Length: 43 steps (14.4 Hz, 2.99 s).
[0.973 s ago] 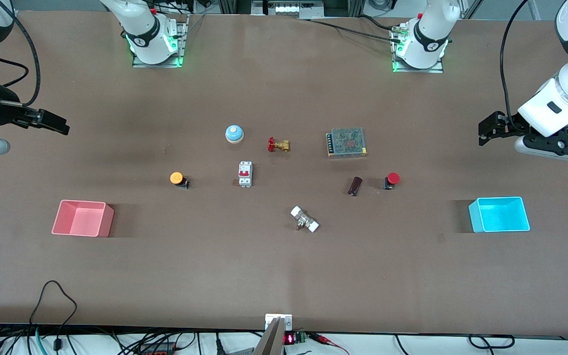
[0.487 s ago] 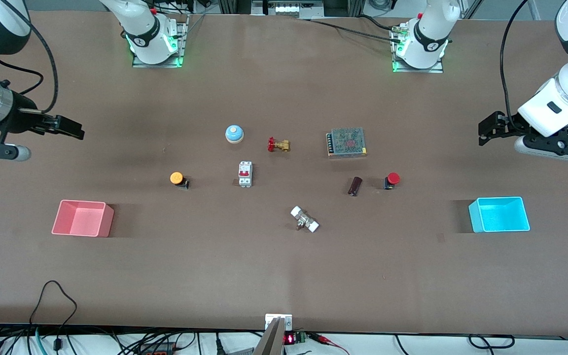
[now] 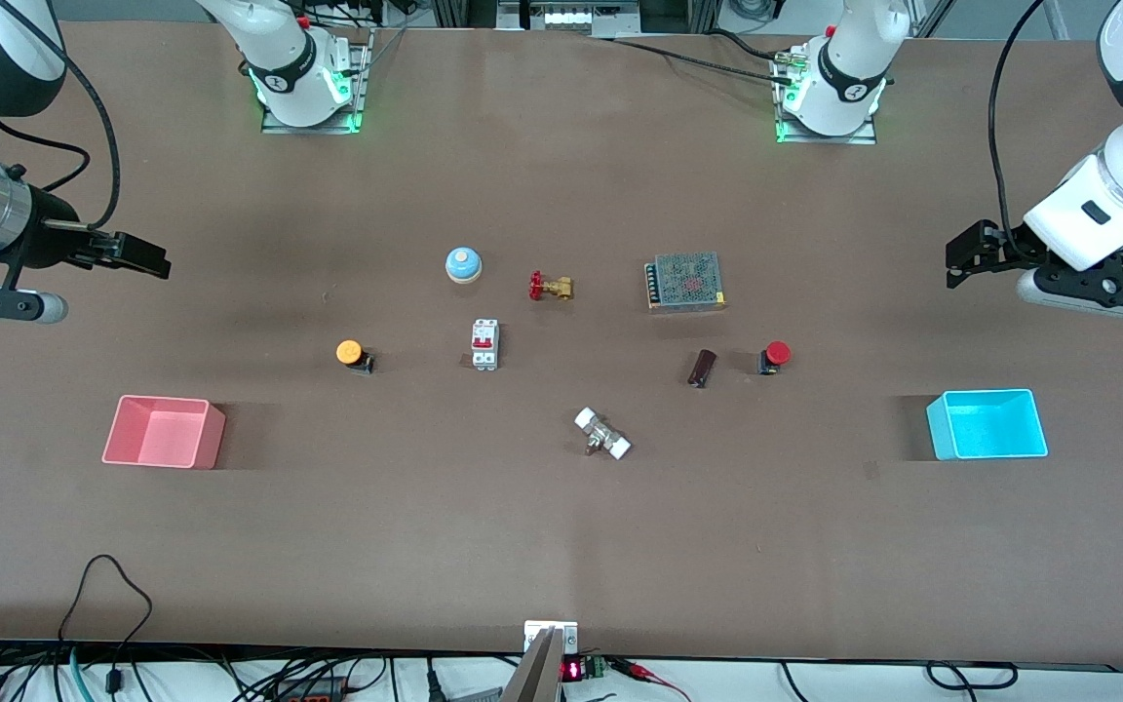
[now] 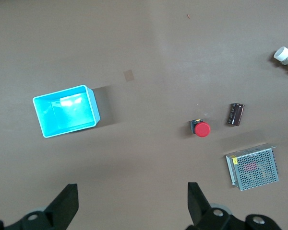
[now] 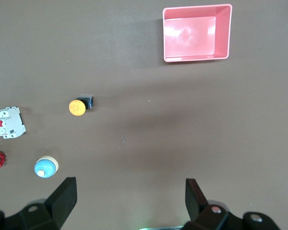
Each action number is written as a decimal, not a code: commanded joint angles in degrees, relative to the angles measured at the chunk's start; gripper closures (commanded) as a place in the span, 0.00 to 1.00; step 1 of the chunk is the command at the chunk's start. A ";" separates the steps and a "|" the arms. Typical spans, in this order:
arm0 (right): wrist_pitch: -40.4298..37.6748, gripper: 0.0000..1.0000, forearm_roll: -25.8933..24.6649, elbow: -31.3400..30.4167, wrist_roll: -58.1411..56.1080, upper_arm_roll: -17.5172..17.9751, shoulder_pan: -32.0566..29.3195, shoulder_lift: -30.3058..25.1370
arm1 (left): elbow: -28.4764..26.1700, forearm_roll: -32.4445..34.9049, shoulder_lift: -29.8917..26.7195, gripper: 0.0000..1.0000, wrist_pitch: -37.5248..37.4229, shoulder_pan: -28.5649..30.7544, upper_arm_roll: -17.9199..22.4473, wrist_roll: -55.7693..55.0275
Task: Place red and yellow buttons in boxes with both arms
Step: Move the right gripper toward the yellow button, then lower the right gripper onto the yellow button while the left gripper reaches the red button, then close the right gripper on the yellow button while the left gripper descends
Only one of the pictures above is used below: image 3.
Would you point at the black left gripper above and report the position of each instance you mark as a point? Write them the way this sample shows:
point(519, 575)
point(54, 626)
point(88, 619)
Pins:
point(1001, 246)

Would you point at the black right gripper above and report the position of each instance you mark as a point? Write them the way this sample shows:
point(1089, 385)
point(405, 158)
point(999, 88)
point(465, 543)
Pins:
point(47, 234)

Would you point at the red push button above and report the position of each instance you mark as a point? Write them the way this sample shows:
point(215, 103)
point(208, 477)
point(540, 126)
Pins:
point(776, 354)

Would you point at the yellow push button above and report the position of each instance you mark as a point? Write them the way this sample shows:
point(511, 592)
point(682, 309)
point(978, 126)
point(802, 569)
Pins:
point(349, 352)

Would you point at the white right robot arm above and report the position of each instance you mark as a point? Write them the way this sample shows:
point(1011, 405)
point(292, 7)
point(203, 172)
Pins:
point(284, 58)

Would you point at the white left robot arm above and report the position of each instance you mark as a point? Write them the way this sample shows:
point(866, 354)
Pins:
point(844, 78)

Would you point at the cyan plastic box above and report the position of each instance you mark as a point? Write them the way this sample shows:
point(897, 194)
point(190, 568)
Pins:
point(988, 426)

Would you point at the pink plastic box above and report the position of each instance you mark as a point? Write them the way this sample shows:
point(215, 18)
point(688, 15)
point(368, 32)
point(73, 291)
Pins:
point(164, 434)

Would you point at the metal mesh power supply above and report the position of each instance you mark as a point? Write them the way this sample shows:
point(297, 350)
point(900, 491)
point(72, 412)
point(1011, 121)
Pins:
point(686, 281)

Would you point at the dark brown cylinder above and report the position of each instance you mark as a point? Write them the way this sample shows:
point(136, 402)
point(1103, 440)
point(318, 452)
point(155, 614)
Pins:
point(702, 369)

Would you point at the blue call bell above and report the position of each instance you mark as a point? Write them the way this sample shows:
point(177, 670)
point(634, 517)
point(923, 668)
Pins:
point(463, 265)

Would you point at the white circuit breaker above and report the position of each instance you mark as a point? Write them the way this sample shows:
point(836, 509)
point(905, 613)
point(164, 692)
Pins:
point(484, 343)

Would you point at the metal fitting with white caps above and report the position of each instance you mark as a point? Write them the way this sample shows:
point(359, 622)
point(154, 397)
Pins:
point(602, 434)

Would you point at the red clip lead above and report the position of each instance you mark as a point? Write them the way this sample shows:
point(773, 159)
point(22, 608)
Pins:
point(654, 678)

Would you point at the red digit display module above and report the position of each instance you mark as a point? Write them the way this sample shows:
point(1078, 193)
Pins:
point(573, 670)

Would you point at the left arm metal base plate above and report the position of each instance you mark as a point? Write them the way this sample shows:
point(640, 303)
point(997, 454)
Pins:
point(869, 136)

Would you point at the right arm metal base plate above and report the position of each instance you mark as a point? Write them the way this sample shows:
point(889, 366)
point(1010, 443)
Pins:
point(357, 107)

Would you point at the aluminium frame with white connector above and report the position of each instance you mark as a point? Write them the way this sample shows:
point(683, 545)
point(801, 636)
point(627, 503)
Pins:
point(566, 18)

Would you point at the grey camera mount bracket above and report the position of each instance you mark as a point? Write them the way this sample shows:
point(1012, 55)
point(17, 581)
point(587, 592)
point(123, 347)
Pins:
point(542, 663)

